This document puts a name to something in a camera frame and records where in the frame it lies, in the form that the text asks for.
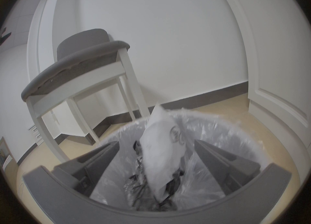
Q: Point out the white wrapper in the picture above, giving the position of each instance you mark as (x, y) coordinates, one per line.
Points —
(160, 150)

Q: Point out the grey and white chair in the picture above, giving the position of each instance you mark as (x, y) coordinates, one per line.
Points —
(80, 55)

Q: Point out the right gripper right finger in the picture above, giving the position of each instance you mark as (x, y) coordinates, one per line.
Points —
(218, 167)

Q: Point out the white chest of drawers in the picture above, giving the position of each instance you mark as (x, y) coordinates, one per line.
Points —
(36, 135)

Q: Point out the white trash bin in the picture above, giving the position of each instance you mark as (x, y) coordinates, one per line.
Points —
(114, 186)

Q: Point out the white wardrobe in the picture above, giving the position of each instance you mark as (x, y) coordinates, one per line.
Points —
(279, 60)

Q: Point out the clear plastic bag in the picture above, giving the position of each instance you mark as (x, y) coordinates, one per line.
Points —
(213, 130)

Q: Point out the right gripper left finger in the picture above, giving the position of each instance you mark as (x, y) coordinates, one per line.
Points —
(97, 167)

